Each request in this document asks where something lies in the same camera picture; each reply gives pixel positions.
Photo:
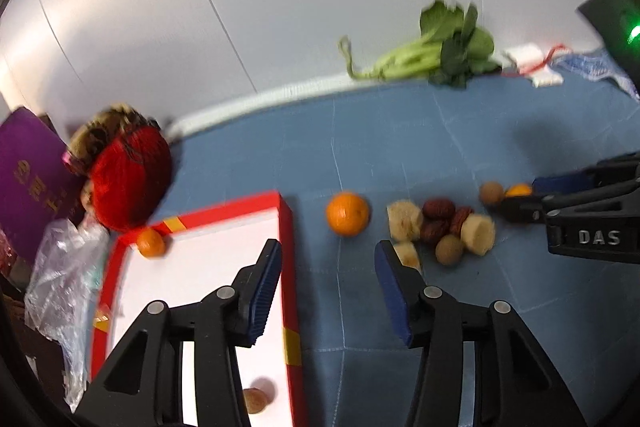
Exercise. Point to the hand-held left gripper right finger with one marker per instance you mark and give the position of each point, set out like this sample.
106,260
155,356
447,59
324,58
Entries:
392,297

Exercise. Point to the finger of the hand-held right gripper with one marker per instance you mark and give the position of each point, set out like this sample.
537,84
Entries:
560,183
520,209

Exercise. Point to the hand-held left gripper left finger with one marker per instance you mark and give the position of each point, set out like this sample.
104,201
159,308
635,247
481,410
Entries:
265,292

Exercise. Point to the small tangerine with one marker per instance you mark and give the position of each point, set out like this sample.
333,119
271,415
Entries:
518,191
150,243

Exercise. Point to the brown longan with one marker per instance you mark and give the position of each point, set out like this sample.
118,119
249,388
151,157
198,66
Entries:
448,249
256,399
491,193

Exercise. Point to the peeled banana piece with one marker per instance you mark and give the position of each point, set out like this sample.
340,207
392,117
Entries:
479,233
407,254
404,220

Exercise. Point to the red date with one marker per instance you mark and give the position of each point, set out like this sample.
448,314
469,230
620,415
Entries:
434,229
461,218
438,208

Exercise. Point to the red and white tray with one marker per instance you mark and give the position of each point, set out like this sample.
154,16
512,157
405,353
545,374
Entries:
210,247

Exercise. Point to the large tangerine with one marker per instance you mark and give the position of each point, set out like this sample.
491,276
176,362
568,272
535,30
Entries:
347,213

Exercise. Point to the pale blue patterned cloth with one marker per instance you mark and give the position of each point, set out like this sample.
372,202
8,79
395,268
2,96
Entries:
585,64

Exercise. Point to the white paper label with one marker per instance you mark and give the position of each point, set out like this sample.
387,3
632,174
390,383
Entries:
522,55

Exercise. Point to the blue quilted mat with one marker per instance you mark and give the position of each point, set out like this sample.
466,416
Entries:
400,142

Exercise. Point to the red cloth bag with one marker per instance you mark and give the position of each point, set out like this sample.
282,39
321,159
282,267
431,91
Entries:
130,177

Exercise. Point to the green bok choy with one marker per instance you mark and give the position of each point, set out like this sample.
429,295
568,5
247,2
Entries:
415,59

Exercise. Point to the clear plastic bag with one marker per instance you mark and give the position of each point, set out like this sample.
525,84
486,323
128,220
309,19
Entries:
65,277

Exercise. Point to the brown patterned cloth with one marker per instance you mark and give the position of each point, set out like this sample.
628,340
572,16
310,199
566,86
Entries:
100,132

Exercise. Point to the purple bag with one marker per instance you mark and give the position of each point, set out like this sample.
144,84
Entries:
35,177

